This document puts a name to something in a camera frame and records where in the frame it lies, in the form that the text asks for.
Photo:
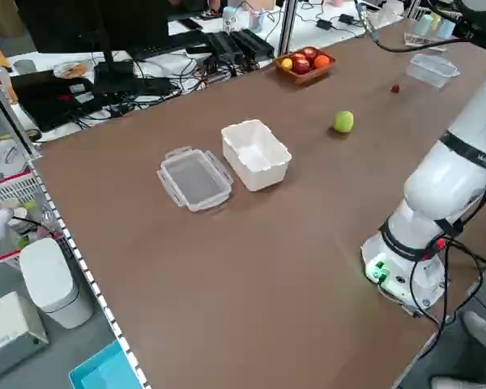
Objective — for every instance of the green apple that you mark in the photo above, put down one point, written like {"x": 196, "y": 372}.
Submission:
{"x": 344, "y": 121}

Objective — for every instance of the red strawberry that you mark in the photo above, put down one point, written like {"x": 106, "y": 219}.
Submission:
{"x": 396, "y": 88}

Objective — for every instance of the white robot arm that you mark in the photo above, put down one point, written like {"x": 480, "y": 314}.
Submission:
{"x": 441, "y": 190}

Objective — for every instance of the white plastic box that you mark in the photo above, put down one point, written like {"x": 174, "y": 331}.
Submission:
{"x": 255, "y": 162}

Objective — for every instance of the red apple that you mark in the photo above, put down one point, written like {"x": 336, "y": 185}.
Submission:
{"x": 295, "y": 57}
{"x": 301, "y": 66}
{"x": 309, "y": 52}

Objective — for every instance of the clear plastic box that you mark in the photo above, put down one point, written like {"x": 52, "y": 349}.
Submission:
{"x": 431, "y": 73}

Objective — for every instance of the grey metal box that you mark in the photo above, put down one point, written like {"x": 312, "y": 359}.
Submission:
{"x": 8, "y": 336}

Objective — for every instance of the clear lid with latches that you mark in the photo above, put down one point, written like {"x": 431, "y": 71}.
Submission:
{"x": 194, "y": 182}

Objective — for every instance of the brown wicker basket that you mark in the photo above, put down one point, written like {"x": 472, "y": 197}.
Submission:
{"x": 303, "y": 76}

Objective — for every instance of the yellow lemon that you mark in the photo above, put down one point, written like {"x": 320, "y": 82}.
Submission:
{"x": 286, "y": 63}

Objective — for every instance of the orange fruit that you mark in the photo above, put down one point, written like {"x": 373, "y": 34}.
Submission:
{"x": 322, "y": 61}

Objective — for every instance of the black keyboard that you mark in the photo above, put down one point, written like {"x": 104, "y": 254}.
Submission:
{"x": 166, "y": 45}

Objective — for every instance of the pen holder cup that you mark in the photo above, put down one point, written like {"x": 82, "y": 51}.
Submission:
{"x": 256, "y": 22}

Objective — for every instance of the white bottle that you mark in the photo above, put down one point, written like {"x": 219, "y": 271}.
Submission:
{"x": 229, "y": 18}

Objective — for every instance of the black power adapter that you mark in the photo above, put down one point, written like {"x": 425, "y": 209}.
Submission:
{"x": 347, "y": 18}
{"x": 325, "y": 23}

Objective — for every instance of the white waste bin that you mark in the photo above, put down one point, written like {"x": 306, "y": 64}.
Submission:
{"x": 52, "y": 279}

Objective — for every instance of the plate of cookies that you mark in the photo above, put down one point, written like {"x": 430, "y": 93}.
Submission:
{"x": 70, "y": 69}

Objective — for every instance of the black laptop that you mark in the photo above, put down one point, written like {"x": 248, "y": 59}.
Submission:
{"x": 48, "y": 101}

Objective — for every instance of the blue plastic bin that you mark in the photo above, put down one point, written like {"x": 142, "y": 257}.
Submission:
{"x": 105, "y": 370}

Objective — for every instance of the white basket red rim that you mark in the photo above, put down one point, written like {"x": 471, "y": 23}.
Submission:
{"x": 12, "y": 190}

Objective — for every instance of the black monitor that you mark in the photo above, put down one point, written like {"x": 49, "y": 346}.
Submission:
{"x": 85, "y": 24}

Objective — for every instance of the teal cup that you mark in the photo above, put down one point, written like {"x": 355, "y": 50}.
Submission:
{"x": 421, "y": 25}

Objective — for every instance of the grey cup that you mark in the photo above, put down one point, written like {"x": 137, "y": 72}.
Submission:
{"x": 23, "y": 67}

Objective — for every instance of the pale yellow cup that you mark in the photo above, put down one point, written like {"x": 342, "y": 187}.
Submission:
{"x": 434, "y": 22}

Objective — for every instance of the light blue cup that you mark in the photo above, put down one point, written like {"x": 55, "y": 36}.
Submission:
{"x": 446, "y": 28}

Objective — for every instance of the aluminium frame post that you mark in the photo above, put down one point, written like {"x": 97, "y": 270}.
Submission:
{"x": 287, "y": 24}

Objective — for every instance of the aluminium frame bar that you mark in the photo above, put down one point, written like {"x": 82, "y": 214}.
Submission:
{"x": 8, "y": 105}

